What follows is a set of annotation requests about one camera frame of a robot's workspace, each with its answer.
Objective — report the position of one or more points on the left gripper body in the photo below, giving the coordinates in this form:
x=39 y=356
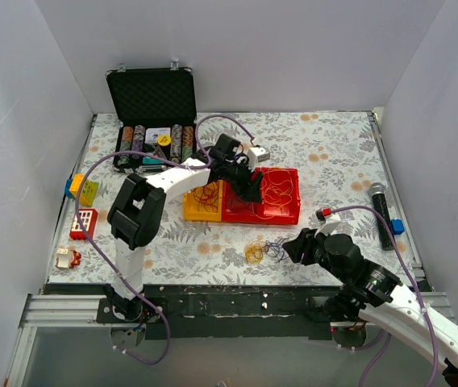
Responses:
x=243 y=180

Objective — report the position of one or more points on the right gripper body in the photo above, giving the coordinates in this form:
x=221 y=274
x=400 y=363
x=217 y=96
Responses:
x=304 y=250

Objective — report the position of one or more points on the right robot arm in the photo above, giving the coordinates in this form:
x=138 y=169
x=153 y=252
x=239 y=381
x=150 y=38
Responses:
x=372 y=293

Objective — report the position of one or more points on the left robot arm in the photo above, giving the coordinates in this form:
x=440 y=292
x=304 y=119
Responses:
x=137 y=211

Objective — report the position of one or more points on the red bin left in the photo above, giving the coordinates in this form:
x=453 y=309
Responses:
x=235 y=210

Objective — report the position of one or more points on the red bin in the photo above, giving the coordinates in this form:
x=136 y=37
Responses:
x=280 y=196
x=235 y=210

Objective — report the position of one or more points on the red bin right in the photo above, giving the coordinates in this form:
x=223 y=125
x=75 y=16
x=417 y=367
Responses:
x=280 y=196

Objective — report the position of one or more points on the yellow plastic bin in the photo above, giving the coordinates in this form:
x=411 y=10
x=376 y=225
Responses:
x=204 y=204

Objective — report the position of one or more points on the black orange chip stack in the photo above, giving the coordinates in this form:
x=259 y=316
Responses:
x=188 y=138

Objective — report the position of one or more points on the small blue block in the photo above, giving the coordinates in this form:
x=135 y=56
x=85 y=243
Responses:
x=398 y=227

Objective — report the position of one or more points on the yellow big blind button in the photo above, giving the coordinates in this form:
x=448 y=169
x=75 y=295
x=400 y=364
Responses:
x=164 y=140

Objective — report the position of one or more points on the triangular all in marker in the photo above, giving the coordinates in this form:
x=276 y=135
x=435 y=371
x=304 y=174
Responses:
x=159 y=152

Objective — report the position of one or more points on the black microphone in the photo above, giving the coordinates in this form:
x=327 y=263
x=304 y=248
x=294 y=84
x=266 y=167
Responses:
x=376 y=192

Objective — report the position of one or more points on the white playing card deck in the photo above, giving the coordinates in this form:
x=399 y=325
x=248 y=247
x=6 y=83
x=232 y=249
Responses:
x=152 y=134

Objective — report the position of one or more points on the teal card holder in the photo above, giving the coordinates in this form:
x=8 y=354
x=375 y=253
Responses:
x=152 y=161

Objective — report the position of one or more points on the black poker chip case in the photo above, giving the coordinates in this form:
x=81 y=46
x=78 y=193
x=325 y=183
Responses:
x=153 y=98

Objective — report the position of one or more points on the purple chip stack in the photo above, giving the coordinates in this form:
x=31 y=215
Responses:
x=138 y=138

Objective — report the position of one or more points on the green blue chip stack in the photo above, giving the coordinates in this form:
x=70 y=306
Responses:
x=123 y=159

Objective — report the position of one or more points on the yellow green toy block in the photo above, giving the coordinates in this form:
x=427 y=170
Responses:
x=87 y=189

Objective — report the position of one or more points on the red white toy block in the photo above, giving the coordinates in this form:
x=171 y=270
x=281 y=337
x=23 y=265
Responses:
x=84 y=224

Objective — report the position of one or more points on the small white red object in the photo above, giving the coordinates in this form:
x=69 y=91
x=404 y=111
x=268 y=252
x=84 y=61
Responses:
x=67 y=258

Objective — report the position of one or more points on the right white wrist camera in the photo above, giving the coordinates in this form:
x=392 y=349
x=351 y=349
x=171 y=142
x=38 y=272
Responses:
x=328 y=221

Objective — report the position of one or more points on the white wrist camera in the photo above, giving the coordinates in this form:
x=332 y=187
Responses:
x=328 y=221
x=257 y=154

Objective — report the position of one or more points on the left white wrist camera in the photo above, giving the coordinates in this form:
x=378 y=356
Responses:
x=257 y=154

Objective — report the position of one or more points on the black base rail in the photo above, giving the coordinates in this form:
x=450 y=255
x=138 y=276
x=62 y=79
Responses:
x=219 y=311

